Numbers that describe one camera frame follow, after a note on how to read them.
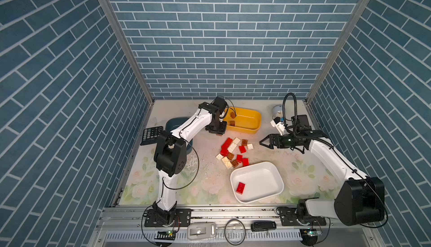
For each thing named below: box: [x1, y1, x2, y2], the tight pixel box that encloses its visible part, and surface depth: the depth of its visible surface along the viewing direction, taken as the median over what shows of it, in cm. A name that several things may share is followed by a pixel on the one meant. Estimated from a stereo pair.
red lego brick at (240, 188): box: [235, 181, 246, 195], surface depth 82 cm
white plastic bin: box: [230, 161, 285, 204], surface depth 86 cm
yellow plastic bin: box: [223, 106, 262, 135], surface depth 111 cm
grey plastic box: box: [186, 222, 217, 241], surface depth 69 cm
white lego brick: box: [227, 136, 241, 154], surface depth 98 cm
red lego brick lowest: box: [242, 157, 250, 167], surface depth 93 cm
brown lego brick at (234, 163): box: [230, 159, 240, 168], surface depth 91 cm
